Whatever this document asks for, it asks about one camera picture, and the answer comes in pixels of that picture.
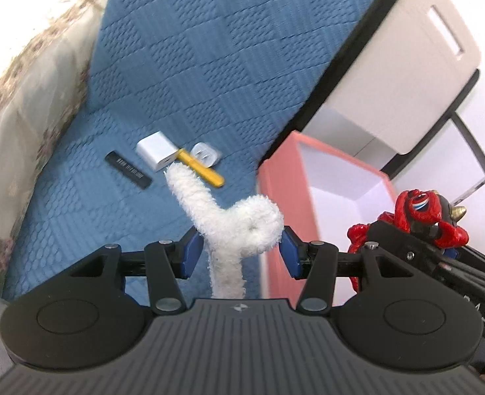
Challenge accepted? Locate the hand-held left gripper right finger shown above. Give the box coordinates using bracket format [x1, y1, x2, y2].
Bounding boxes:
[279, 226, 408, 315]

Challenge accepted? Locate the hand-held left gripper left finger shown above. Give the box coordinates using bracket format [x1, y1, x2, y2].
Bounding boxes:
[68, 227, 205, 315]

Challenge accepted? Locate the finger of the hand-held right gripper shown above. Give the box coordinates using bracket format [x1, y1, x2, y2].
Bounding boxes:
[367, 220, 485, 286]

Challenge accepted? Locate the red monster toy figure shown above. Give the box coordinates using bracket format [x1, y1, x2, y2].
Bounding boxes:
[346, 189, 470, 293]

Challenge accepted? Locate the white fuzzy plush stick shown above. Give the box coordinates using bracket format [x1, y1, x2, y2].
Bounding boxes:
[164, 164, 285, 299]

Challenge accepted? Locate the pink cardboard box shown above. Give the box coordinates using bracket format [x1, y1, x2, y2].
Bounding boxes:
[256, 130, 397, 299]

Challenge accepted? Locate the black bar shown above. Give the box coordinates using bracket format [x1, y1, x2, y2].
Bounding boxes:
[105, 151, 152, 189]

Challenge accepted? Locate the white cube charger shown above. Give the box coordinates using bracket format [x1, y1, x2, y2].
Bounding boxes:
[136, 132, 180, 172]

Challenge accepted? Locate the yellow plastic stick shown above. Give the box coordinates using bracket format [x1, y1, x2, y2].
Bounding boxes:
[177, 148, 226, 188]

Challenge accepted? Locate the small white plug adapter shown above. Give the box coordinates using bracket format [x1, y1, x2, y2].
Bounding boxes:
[190, 143, 222, 168]

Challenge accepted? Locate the beige storage cabinet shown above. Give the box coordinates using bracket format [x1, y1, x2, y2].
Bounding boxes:
[304, 0, 482, 157]

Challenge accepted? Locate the blue quilted blanket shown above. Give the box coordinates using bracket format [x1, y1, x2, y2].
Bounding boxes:
[1, 0, 403, 301]

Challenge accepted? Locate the cream floral blanket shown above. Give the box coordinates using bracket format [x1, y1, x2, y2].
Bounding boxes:
[0, 0, 111, 297]

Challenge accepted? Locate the black curved metal frame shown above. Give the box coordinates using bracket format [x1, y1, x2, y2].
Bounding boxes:
[450, 113, 485, 215]

